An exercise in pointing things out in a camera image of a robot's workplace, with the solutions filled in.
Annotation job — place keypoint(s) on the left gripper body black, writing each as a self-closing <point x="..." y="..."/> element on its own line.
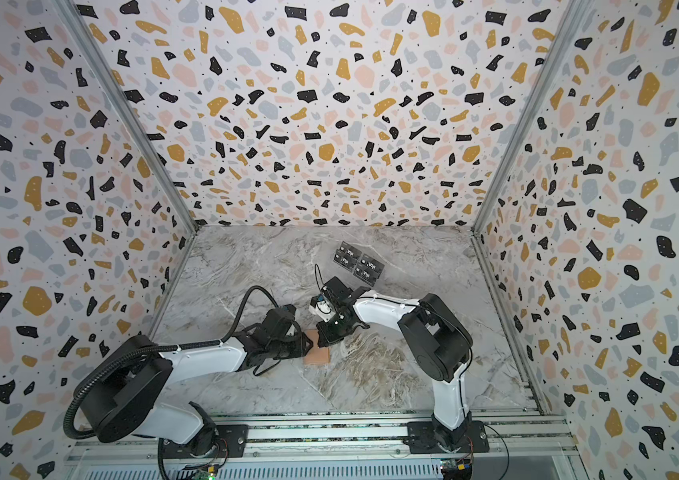
<point x="290" y="349"/>

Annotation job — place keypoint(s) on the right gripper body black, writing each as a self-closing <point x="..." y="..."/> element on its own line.
<point x="335" y="330"/>

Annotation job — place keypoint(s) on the pink leather card holder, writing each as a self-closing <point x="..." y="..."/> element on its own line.
<point x="317" y="355"/>

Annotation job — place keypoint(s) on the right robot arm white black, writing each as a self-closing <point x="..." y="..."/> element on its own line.
<point x="440" y="344"/>

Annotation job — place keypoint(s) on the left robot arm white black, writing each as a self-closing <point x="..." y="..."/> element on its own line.
<point x="120" y="397"/>

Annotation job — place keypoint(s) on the clear acrylic card tray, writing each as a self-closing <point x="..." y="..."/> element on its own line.
<point x="361" y="265"/>

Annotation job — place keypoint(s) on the black card top right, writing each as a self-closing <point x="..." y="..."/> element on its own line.
<point x="369" y="270"/>

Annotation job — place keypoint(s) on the black card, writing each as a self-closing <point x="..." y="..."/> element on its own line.
<point x="347" y="256"/>
<point x="369" y="270"/>

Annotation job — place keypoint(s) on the black card top left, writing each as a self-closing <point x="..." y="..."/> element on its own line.
<point x="347" y="256"/>

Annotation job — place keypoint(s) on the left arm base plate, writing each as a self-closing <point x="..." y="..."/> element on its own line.
<point x="226" y="441"/>

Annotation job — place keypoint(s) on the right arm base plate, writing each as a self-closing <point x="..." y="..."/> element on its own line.
<point x="430" y="437"/>

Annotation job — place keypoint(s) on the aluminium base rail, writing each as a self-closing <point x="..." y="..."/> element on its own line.
<point x="515" y="444"/>

